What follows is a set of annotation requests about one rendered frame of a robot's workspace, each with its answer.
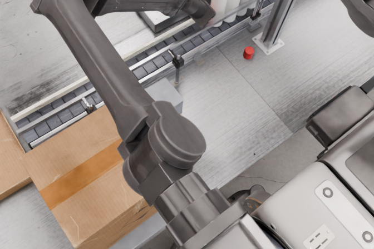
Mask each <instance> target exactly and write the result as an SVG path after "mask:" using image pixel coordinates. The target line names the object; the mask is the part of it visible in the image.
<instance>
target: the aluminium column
mask: <svg viewBox="0 0 374 249"><path fill-rule="evenodd" d="M295 2H296V0H275V2H274V5H273V7H272V10H271V12H270V15H269V18H268V20H267V23H266V25H265V28H264V31H263V33H262V36H261V38H260V41H261V42H262V43H263V44H264V45H265V46H266V47H267V48H269V47H271V46H272V45H274V44H276V43H277V41H278V39H279V37H280V35H281V32H282V30H283V28H284V26H285V24H286V21H287V19H288V17H289V15H290V13H291V11H292V8H293V6H294V4H295Z"/></svg>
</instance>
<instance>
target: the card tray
mask: <svg viewBox="0 0 374 249"><path fill-rule="evenodd" d="M24 154H26V152H25V151H24V149H23V147H22V145H21V144H20V142H19V140H18V138H17V137H16V135H15V133H14V131H13V130H12V128H11V126H10V125H9V123H8V121H7V120H6V118H5V116H4V114H3V113H2V111H1V110H0V201H1V200H3V199H4V198H6V197H8V196H9V195H11V194H12V193H14V192H16V191H18V190H19V189H21V188H22V187H24V186H25V185H27V184H29V183H31V182H32V179H31V178H30V176H29V174H28V172H27V171H26V169H25V168H24V166H23V164H22V163H21V161H20V160H19V158H20V157H21V156H23V155H24Z"/></svg>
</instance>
